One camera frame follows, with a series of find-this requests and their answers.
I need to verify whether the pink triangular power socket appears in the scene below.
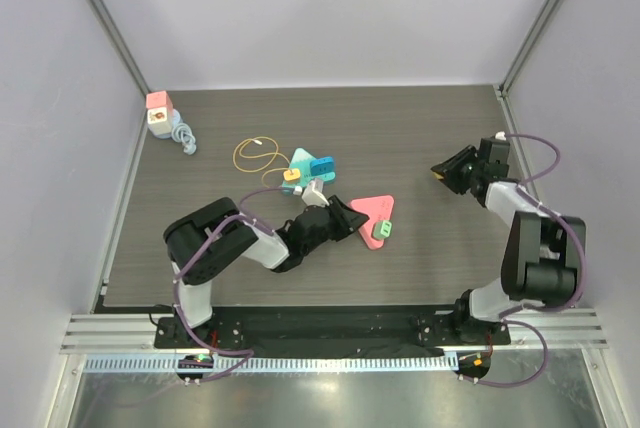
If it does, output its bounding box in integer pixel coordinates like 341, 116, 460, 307
349, 195, 395, 250

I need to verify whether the green usb charger plug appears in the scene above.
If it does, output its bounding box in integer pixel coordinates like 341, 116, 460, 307
372, 220, 393, 241

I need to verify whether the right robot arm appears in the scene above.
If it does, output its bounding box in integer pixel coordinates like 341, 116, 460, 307
431, 132, 586, 344

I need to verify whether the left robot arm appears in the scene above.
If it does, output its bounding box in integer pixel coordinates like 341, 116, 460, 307
163, 195, 370, 348

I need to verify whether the orange charger plug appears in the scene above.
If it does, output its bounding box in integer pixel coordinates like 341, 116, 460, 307
283, 168, 301, 183

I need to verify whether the teal triangular power socket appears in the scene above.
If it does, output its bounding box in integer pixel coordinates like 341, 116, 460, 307
281, 147, 336, 188

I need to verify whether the blue charger plug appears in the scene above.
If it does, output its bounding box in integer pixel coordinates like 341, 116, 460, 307
309, 156, 335, 177

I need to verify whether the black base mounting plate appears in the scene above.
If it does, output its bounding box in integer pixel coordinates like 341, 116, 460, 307
154, 305, 511, 359

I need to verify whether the pink white cube charger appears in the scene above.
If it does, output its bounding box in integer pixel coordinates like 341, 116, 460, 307
146, 91, 174, 139

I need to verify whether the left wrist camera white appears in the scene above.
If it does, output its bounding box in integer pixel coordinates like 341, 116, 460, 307
293, 178, 329, 207

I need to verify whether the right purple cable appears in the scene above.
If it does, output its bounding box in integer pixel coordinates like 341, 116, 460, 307
457, 133, 587, 389

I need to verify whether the light blue coiled cable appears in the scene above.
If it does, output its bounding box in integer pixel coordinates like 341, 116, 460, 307
169, 110, 198, 156

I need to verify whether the aluminium front rail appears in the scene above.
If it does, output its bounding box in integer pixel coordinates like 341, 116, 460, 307
60, 308, 608, 354

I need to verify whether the right aluminium frame post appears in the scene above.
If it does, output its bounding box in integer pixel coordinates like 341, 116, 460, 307
495, 0, 564, 99

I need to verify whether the aluminium frame post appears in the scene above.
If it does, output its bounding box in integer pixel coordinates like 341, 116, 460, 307
495, 0, 564, 99
87, 0, 150, 95

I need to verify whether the slotted cable duct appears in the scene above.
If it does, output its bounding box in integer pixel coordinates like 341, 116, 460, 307
84, 352, 458, 376

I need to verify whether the left aluminium frame post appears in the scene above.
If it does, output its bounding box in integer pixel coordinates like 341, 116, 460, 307
87, 0, 150, 95

